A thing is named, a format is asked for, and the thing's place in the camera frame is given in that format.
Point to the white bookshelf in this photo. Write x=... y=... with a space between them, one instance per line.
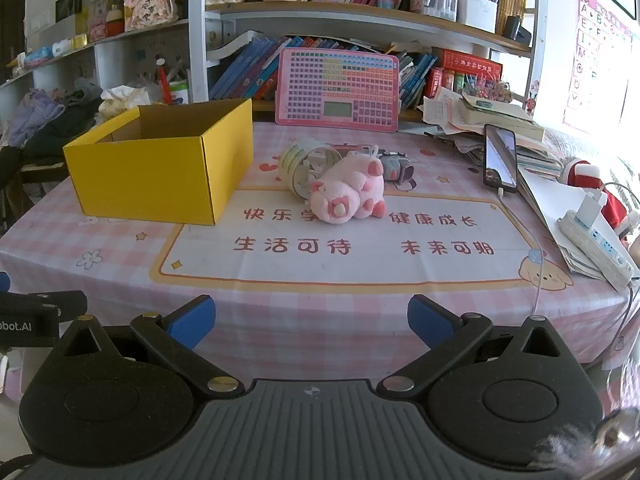
x=197 y=35

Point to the grey fluffy cuff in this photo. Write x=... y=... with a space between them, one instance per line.
x=575 y=445

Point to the row of blue books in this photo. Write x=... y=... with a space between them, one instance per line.
x=245 y=72

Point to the pink learning tablet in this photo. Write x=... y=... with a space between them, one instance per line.
x=337 y=85

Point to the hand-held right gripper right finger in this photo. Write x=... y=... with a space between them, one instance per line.
x=430 y=317

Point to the white storage box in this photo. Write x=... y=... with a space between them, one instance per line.
x=477 y=12

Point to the leaning thin books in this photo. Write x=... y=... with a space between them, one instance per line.
x=415 y=80

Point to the thick red book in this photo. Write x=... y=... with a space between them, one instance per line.
x=467 y=65

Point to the white power strip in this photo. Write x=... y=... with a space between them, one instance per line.
x=595 y=245

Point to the row of small packets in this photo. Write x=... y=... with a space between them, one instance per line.
x=55 y=49

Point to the small red boxes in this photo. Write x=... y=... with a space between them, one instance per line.
x=440 y=82

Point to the pile of clothes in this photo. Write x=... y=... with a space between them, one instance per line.
x=55 y=120

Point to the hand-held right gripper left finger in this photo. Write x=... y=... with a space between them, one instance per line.
x=192 y=320

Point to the white paper sheets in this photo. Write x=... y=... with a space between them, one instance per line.
x=545 y=200

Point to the white charger plug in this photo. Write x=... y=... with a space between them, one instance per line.
x=592 y=207

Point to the open white book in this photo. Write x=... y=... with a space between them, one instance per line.
x=235 y=42

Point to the box of colourful clips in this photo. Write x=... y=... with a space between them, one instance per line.
x=485 y=92

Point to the red santa hat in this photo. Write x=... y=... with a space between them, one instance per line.
x=582 y=172

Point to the pink pig plush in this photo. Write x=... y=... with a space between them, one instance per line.
x=345 y=190

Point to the white green pen cup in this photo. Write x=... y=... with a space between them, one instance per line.
x=177 y=90

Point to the alphabet wall poster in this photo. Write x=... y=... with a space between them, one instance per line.
x=595 y=60

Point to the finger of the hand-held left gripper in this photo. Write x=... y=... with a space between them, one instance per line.
x=4 y=282
x=67 y=305

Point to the pink doll ornament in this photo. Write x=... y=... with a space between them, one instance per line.
x=150 y=2

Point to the yellow books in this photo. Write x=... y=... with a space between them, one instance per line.
x=512 y=0

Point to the small black box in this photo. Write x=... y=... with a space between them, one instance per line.
x=515 y=27

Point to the red pot toy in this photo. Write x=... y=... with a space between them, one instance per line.
x=115 y=22

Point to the yellow cardboard box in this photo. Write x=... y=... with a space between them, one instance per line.
x=150 y=180

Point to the pile of papers and books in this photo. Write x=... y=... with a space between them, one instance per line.
x=480 y=115

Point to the smartphone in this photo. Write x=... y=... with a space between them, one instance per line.
x=500 y=160

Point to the tissue pack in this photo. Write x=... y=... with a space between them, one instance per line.
x=122 y=102

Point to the clear tape roll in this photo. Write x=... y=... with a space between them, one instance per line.
x=295 y=155

